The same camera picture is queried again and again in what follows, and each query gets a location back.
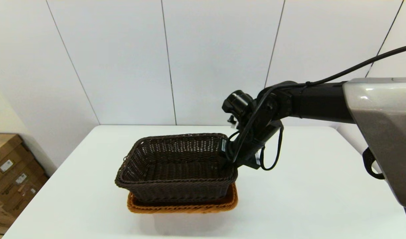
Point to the pale cardboard box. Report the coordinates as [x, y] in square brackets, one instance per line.
[0, 215]

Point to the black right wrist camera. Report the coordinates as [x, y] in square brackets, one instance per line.
[237, 103]

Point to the dark brown wicker basket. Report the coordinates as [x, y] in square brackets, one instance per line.
[176, 172]

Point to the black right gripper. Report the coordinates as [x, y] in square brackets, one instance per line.
[259, 139]

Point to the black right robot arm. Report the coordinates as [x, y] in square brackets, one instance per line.
[322, 103]

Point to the brown cardboard box white label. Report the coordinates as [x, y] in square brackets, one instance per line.
[3, 149]
[27, 200]
[13, 186]

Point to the orange wicker basket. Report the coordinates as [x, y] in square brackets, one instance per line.
[183, 208]

